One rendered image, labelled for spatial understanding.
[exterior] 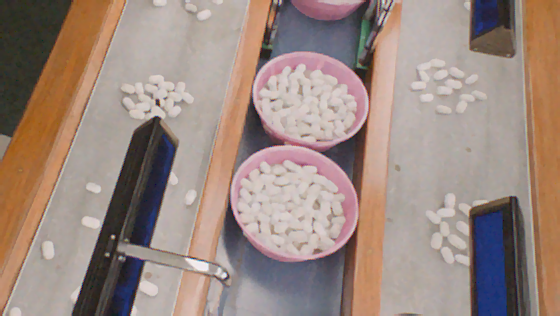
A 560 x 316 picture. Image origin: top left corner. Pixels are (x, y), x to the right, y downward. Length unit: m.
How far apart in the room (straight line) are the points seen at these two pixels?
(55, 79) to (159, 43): 0.27
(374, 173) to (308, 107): 0.22
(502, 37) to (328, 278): 0.57
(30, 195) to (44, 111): 0.21
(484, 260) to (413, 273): 0.35
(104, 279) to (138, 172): 0.18
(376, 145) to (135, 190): 0.71
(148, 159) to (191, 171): 0.43
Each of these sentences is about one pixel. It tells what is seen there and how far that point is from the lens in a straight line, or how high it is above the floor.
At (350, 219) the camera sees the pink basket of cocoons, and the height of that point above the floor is 0.75.
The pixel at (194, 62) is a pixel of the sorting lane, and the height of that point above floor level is 0.74.
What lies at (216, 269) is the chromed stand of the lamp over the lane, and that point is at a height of 1.12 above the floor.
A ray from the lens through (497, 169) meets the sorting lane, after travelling 1.71.
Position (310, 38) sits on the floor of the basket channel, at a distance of 1.89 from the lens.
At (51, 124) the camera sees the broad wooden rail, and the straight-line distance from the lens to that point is 1.55.
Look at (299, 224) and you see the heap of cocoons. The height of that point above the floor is 0.74.
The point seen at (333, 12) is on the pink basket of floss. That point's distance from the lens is 1.90.
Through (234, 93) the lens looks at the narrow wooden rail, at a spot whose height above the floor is 0.76.
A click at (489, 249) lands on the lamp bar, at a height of 1.08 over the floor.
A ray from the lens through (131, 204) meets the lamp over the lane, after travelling 1.04.
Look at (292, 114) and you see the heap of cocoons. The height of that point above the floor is 0.74.
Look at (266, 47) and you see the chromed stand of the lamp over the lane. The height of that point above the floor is 0.71.
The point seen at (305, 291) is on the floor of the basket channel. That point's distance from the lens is 1.50.
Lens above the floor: 2.03
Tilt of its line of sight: 56 degrees down
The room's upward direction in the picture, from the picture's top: 9 degrees clockwise
